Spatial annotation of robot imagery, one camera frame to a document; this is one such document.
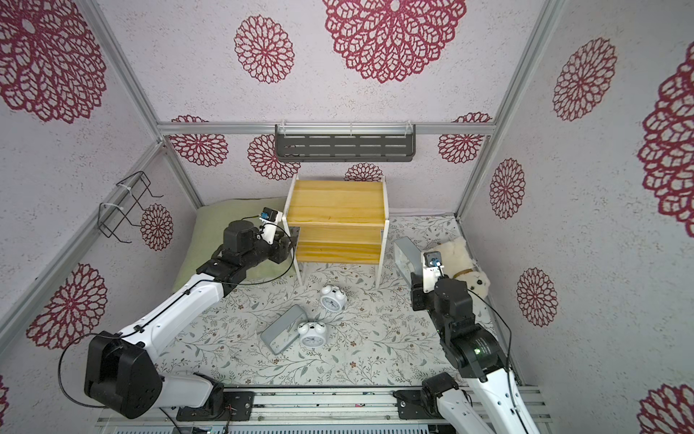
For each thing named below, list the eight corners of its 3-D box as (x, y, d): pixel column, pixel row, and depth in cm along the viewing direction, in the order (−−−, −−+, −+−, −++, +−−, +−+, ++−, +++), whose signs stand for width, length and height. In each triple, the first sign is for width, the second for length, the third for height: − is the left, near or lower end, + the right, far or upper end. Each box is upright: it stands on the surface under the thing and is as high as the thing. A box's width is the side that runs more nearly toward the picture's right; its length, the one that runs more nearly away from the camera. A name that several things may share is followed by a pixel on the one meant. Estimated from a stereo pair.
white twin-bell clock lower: (300, 347, 86) (296, 336, 79) (302, 333, 89) (298, 322, 82) (325, 347, 86) (324, 336, 79) (326, 333, 89) (324, 322, 82)
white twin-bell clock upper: (321, 308, 95) (319, 295, 87) (325, 297, 98) (324, 283, 90) (343, 314, 93) (343, 302, 86) (347, 303, 96) (347, 289, 89)
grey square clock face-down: (266, 346, 86) (258, 335, 79) (299, 315, 93) (295, 302, 86) (276, 357, 84) (269, 347, 77) (310, 325, 91) (306, 313, 83)
